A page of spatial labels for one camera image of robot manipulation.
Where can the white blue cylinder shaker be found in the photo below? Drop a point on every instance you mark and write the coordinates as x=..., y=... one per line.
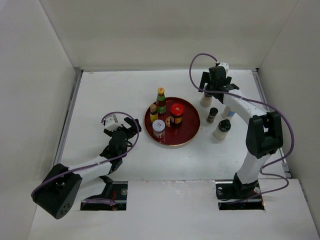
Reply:
x=227, y=113

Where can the red round tray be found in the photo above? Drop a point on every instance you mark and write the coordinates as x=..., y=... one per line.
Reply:
x=175, y=135

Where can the small yellow label bottle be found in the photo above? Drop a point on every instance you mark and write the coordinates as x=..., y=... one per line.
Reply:
x=153, y=113

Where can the green label sauce bottle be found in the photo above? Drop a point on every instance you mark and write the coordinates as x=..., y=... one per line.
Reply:
x=161, y=100

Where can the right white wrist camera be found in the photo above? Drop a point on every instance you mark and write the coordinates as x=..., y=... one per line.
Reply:
x=224, y=65

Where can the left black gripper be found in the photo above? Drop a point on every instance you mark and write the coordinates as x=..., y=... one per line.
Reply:
x=134, y=128

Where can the silver lid spice jar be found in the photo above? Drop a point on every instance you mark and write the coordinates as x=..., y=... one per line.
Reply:
x=158, y=128

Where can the small black cap bottle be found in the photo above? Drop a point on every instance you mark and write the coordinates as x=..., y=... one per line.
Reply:
x=212, y=115

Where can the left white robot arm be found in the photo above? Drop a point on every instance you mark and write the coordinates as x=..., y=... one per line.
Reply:
x=58, y=191

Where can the red lid sauce jar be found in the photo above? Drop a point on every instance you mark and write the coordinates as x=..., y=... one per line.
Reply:
x=177, y=111

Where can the black cap pepper bottle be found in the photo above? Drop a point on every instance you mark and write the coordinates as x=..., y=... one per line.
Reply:
x=222, y=129

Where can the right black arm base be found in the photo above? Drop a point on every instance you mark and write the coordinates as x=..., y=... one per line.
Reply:
x=234, y=196

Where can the grey cap salt grinder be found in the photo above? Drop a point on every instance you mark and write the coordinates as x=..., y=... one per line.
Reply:
x=206, y=100

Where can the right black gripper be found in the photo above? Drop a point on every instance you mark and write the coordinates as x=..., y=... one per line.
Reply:
x=205, y=78

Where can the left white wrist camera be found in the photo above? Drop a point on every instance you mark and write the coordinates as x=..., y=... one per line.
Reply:
x=110, y=123

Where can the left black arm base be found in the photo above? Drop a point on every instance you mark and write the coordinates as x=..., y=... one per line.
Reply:
x=113, y=197

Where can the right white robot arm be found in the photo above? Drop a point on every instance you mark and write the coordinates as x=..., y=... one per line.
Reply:
x=264, y=134

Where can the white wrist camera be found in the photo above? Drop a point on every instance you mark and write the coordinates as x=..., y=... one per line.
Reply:
x=224, y=65
x=110, y=123

